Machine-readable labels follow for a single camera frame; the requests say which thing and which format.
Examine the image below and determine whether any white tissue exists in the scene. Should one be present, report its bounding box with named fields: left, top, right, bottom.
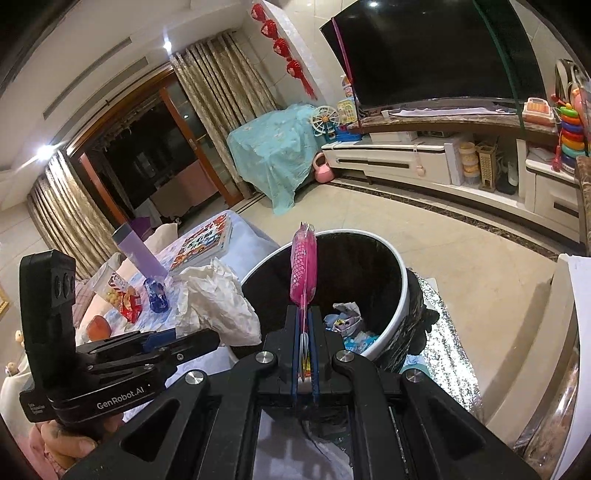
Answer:
left=174, top=258, right=262, bottom=347

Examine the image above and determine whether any blue candy wrapper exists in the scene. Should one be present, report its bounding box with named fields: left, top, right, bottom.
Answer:
left=344, top=331, right=379, bottom=354

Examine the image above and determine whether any pink plastic wrapper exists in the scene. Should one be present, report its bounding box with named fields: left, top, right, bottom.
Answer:
left=290, top=223, right=318, bottom=385

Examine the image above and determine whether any red snack bag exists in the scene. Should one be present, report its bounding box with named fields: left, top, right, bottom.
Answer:
left=119, top=286, right=142, bottom=324

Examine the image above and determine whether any white round trash bin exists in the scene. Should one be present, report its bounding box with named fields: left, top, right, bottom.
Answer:
left=242, top=229, right=440, bottom=373

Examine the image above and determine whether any person's left hand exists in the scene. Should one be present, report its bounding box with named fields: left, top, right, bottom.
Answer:
left=29, top=414, right=124, bottom=479

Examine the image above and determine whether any floral tablecloth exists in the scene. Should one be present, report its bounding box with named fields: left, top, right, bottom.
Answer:
left=106, top=212, right=353, bottom=479

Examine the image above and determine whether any red apple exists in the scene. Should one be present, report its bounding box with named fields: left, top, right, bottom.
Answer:
left=86, top=315, right=111, bottom=342

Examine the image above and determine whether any purple water bottle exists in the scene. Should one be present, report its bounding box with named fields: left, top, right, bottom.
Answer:
left=112, top=223, right=167, bottom=280

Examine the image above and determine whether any clear jar of snacks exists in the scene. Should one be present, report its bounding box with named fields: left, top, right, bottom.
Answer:
left=90, top=264, right=132, bottom=315

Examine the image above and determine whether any colourful children's book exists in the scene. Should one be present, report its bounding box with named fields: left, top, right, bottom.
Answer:
left=170, top=212, right=232, bottom=273

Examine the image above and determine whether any colourful foil wrapper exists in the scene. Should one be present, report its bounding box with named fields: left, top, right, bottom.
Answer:
left=324, top=302, right=365, bottom=339

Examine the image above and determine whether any left beige curtain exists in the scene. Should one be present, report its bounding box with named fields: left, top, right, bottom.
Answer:
left=27, top=151, right=117, bottom=279

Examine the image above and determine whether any beige curtain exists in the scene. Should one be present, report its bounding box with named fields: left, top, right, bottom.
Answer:
left=27, top=151, right=117, bottom=279
left=169, top=31, right=279, bottom=198

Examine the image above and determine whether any teal cloth covered furniture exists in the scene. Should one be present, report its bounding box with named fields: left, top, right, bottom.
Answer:
left=226, top=104, right=324, bottom=215

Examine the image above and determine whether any pink kettlebell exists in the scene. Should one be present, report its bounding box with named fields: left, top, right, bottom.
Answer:
left=311, top=152, right=335, bottom=184

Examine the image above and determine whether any right beige curtain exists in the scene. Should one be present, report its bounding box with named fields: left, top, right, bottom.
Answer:
left=169, top=31, right=279, bottom=198

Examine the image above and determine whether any toy ferris wheel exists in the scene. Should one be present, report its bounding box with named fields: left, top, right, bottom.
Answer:
left=310, top=105, right=339, bottom=142

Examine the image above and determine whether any white TV cabinet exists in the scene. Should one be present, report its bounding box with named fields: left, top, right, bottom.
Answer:
left=322, top=132, right=581, bottom=242

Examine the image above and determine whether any black flat screen television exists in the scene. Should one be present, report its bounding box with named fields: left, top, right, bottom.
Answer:
left=321, top=0, right=545, bottom=109

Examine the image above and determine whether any wooden sliding door frame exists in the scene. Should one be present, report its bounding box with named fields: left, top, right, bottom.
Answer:
left=68, top=66, right=245, bottom=227

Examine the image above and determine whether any rainbow stacking ring toy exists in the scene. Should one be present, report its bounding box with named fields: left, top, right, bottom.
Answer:
left=551, top=94, right=588, bottom=175

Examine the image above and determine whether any red hanging lantern string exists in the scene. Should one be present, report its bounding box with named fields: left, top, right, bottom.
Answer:
left=249, top=2, right=319, bottom=101

